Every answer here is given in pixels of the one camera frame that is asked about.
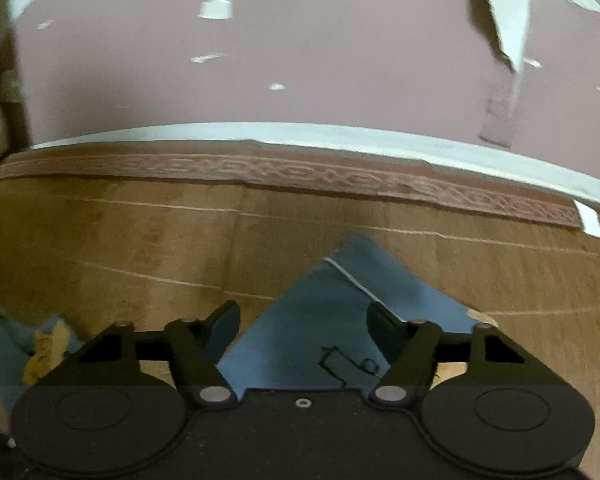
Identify brown patterned mat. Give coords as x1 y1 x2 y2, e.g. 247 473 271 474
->
0 140 600 480

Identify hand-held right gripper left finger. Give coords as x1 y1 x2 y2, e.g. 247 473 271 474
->
75 300 242 406

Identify blue printed pants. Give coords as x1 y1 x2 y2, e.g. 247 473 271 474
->
215 232 498 391

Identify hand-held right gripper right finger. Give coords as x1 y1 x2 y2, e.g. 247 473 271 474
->
366 304 528 406

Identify teal yellow printed cloth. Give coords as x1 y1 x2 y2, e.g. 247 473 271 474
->
0 294 87 413

